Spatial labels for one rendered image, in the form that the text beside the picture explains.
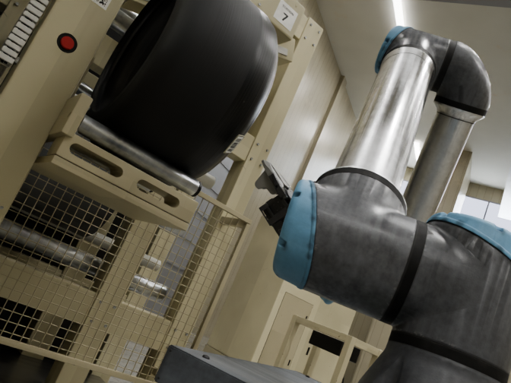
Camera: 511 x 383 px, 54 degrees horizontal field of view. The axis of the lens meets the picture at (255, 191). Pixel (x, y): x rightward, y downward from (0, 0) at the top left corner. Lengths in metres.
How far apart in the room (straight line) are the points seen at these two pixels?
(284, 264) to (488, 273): 0.25
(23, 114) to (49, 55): 0.15
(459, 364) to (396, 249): 0.15
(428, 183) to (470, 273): 0.55
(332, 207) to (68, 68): 0.79
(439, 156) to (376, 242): 0.57
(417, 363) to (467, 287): 0.11
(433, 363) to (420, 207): 0.61
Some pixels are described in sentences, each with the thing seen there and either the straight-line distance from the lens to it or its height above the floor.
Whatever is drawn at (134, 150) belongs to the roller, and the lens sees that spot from 1.22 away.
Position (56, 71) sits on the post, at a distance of 1.26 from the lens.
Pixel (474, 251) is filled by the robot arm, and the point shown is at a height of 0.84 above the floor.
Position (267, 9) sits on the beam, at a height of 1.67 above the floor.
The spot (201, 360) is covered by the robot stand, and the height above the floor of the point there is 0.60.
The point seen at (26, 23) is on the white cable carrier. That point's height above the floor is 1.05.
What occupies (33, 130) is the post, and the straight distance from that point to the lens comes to 1.24.
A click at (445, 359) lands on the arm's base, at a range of 0.66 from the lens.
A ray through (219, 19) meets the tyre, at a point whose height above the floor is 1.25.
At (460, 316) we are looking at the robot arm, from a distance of 0.67.
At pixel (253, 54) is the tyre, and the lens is 1.26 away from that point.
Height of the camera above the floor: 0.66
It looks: 13 degrees up
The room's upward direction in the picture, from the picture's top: 24 degrees clockwise
